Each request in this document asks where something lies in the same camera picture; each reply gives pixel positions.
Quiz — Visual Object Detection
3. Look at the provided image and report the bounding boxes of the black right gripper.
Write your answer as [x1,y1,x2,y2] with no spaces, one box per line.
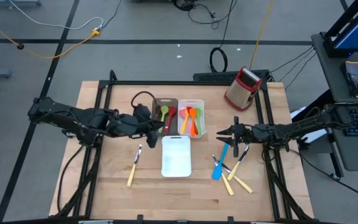
[216,116,256,158]

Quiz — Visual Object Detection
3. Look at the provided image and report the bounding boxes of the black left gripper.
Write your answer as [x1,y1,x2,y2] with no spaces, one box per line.
[116,104,165,149]

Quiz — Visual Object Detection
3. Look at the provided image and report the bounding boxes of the green silicone spoon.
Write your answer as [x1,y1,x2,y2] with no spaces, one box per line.
[158,105,170,134]

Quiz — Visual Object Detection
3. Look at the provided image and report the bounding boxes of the red silicone spoon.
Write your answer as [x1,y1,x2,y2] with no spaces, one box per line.
[164,106,177,134]

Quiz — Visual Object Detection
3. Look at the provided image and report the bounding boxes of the yellow silicone spatula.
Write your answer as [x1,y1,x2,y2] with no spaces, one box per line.
[180,107,191,135]

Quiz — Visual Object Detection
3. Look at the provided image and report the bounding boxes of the red silicone spatula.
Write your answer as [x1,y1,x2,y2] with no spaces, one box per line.
[186,106,200,136]

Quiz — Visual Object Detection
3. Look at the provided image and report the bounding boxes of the green silicone spatula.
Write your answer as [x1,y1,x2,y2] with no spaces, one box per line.
[196,107,203,135]

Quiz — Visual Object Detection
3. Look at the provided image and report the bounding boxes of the blue silicone spatula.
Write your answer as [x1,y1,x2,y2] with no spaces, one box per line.
[211,142,229,181]

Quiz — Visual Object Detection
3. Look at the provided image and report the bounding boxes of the white translucent plastic bin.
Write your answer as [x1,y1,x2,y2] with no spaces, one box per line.
[177,98,206,139]

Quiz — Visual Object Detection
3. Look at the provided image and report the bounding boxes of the white opaque plastic bin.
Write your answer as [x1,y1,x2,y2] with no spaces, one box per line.
[160,135,193,179]

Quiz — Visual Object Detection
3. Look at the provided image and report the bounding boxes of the red steel box grater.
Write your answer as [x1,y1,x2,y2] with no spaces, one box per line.
[224,65,264,112]

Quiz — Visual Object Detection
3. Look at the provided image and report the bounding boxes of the black power strip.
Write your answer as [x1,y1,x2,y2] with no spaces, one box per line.
[193,70,272,83]

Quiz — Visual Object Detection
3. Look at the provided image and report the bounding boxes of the white paper sheet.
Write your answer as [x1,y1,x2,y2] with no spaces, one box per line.
[290,107,328,144]

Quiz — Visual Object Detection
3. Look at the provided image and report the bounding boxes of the grey computer desk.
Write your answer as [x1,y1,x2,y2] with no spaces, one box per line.
[311,30,358,181]

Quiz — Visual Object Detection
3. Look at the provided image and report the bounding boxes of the grey black work gloves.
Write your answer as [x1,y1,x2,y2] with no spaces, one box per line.
[340,60,358,100]

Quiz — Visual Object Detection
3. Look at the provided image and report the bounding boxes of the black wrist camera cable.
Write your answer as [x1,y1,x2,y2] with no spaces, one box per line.
[131,91,158,110]

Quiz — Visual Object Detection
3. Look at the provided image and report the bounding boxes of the black aluminium table frame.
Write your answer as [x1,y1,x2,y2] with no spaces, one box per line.
[48,70,315,224]

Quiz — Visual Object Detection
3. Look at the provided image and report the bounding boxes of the black coiled cable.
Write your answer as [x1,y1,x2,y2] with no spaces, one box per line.
[209,0,239,74]

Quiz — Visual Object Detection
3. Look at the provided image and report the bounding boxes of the black desk cable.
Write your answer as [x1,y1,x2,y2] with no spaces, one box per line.
[268,45,316,74]

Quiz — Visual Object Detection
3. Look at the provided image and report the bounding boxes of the long yellow cable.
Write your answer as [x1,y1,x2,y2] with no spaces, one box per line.
[249,0,275,71]

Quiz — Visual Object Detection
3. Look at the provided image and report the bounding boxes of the yellow cable with plug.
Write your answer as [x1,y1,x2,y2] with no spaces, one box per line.
[0,12,101,60]

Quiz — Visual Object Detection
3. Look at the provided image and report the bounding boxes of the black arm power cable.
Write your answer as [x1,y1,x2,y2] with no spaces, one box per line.
[57,144,85,214]
[283,146,358,205]

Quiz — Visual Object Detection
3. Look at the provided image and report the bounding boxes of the thin black floor cable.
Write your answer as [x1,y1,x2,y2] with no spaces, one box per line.
[101,0,123,29]

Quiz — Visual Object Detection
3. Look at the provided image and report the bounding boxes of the black cable tangle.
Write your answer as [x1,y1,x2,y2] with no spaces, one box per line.
[172,0,239,30]

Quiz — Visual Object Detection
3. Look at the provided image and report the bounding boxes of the white floor cable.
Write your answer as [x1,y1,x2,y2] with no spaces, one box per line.
[7,0,104,31]

